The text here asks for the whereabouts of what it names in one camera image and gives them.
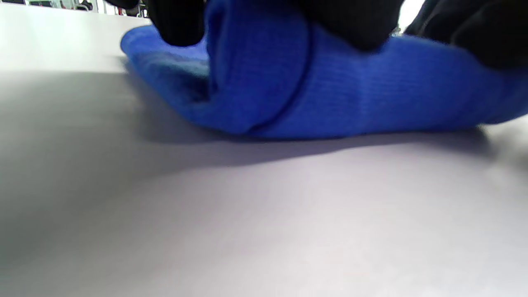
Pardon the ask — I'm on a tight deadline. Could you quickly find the person's right hand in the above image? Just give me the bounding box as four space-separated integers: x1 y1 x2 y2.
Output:
404 0 528 70

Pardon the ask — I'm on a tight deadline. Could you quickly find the blue towel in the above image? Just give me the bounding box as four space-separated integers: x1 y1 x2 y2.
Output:
120 0 528 140

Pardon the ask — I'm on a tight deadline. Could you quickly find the person's left hand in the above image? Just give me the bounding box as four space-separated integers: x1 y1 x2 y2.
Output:
105 0 405 53

